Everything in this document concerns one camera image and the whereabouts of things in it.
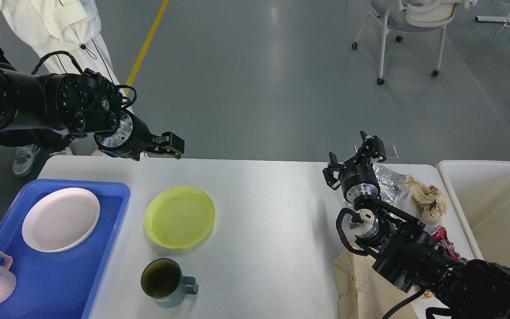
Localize teal green mug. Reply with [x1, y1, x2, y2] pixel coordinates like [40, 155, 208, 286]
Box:
[140, 258, 200, 308]

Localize blue plastic tray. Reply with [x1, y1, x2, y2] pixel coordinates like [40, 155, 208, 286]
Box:
[0, 179, 130, 319]

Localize person in black trousers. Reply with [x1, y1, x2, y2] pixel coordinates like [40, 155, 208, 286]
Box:
[0, 48, 73, 176]

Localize yellow plastic plate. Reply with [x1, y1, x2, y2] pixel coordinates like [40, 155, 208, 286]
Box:
[143, 186, 215, 249]

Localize person in white tracksuit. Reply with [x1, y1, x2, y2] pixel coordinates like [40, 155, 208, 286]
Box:
[0, 0, 136, 158]

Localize white grey office chair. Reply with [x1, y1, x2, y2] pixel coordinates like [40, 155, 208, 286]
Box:
[352, 0, 476, 86]

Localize crushed red soda can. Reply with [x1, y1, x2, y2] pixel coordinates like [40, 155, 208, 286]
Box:
[432, 226, 466, 263]

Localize crumpled brown paper ball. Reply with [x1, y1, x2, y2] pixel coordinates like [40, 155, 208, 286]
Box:
[404, 175, 448, 226]

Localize white plastic bin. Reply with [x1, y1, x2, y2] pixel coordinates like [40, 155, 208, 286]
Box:
[437, 160, 510, 267]

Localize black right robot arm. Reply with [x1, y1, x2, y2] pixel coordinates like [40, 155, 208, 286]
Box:
[322, 131, 510, 319]

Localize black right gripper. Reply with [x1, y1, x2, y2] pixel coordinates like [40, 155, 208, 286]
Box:
[322, 131, 388, 204]

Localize white pink plate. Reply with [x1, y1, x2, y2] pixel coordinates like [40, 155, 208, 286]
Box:
[22, 187, 100, 253]

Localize white table base frame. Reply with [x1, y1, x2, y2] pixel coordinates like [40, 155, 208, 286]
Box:
[475, 0, 510, 25]

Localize crumpled aluminium foil tray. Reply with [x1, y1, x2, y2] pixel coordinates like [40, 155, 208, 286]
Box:
[344, 163, 410, 210]

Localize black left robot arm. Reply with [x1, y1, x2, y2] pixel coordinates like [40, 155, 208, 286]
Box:
[0, 58, 185, 161]

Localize flat brown paper bag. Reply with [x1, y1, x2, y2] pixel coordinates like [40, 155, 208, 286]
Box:
[330, 251, 408, 319]

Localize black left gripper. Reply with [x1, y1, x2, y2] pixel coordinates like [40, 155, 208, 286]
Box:
[96, 111, 185, 161]

